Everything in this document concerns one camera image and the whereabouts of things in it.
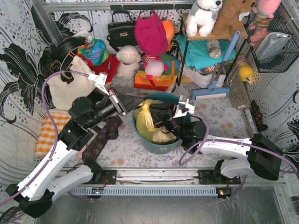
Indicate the teal plastic trash bin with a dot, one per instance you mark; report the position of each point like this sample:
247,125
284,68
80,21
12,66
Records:
156,148

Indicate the rainbow striped bag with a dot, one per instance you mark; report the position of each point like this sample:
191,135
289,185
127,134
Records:
162,83

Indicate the pink plush toy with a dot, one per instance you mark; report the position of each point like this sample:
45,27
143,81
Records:
264,13

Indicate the yellow plastic trash bag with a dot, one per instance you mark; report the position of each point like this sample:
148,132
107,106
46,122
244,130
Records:
145,125

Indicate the black wide-brim hat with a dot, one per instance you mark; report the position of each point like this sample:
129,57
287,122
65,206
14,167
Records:
60,52

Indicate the grey patterned sock roll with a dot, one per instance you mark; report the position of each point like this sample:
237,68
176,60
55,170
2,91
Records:
213,48

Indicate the white storage box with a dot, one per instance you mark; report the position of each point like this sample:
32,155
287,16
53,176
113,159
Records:
204,80

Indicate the orange checkered towel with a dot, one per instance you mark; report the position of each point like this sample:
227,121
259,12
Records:
47,135

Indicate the pink white plush doll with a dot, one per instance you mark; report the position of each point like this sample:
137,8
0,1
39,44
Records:
154,66

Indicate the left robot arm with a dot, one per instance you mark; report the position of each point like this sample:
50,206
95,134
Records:
95,120

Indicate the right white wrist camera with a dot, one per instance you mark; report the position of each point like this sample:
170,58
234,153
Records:
183,107

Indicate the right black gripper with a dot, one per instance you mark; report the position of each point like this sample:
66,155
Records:
170,117

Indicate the blue floor squeegee mop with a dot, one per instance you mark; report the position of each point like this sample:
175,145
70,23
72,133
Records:
212,91

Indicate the cream canvas tote bag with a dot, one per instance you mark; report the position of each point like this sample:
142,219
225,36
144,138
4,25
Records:
63,94

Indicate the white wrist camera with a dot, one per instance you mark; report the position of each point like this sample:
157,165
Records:
183,107
99,82

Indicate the orange plush toy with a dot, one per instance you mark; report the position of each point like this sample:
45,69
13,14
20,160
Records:
169,29

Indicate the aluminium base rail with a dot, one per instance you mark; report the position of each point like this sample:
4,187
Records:
160,177

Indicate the silver foil pouch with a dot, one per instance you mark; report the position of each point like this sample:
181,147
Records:
272,44

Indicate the white husky plush dog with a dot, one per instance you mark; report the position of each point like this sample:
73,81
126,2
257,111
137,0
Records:
202,17

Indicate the black wire basket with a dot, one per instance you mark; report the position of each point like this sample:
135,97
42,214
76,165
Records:
287,56

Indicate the brown teddy bear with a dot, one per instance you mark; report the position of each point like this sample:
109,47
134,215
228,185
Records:
231,15

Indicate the beige bristle broom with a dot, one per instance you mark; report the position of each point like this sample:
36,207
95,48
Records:
239,100

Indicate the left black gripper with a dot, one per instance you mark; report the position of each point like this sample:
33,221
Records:
119,105

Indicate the cream plush lamb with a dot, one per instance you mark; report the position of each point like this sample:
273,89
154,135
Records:
129,58

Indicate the colorful tie-dye cloth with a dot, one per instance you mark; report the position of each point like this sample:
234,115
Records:
94,53

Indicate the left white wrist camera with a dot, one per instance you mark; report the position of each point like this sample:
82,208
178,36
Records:
99,82

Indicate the magenta fabric bag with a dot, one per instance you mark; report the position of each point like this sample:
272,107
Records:
151,35

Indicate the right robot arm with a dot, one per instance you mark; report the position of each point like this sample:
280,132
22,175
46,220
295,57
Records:
256,155

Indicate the red cloth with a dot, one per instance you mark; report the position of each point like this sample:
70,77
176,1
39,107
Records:
109,67

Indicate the wooden shelf with black frame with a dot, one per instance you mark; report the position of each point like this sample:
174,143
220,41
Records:
181,79

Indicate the brown floral necktie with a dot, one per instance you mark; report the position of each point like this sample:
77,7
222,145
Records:
108,132

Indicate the black leather handbag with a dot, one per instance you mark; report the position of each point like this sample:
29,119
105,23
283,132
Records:
121,34

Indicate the teal folded cloth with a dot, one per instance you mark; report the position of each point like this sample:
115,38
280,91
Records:
197,54

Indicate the yellow plush duck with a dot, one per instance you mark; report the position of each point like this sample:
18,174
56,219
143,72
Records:
245,71

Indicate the dark patterned cloth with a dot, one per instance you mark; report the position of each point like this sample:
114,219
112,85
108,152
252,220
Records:
257,116

